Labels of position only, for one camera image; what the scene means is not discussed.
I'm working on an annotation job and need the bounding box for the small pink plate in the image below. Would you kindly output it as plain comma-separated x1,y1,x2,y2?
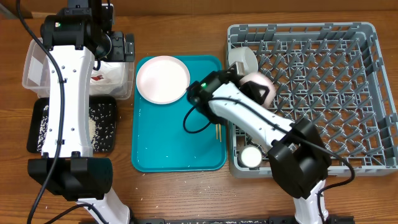
239,72,276,108

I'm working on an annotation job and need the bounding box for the grey bowl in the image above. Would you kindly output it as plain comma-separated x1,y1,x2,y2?
228,47,259,74

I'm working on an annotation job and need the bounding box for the wooden chopstick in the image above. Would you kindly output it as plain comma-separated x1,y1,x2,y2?
215,124,218,139
218,124,222,142

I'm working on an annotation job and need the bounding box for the large pink plate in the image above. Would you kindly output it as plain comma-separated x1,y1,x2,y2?
136,56,190,105

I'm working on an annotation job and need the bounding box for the small white cup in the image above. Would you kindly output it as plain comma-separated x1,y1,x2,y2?
238,145,262,168

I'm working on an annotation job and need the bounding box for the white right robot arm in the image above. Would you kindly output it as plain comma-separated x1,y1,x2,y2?
187,62,331,223

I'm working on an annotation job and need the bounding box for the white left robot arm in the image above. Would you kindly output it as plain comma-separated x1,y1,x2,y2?
27,1,136,223

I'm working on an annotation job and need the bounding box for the clear plastic waste bin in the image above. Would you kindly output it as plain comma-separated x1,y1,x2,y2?
22,40,134,100

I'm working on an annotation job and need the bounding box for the black food waste tray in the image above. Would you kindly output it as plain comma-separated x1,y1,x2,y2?
26,95,118,154

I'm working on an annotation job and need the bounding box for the red wrapper scrap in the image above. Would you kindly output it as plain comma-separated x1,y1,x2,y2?
91,75,104,82

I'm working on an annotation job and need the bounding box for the cooked rice pile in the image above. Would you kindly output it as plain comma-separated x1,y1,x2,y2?
36,102,115,152

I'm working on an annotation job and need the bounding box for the grey plastic dish rack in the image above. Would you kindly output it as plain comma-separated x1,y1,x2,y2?
227,22,397,176

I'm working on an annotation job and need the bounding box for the teal plastic tray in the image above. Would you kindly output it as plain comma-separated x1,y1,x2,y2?
131,55,227,172

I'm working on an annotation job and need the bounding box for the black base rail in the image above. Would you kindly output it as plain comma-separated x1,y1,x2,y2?
137,215,355,224

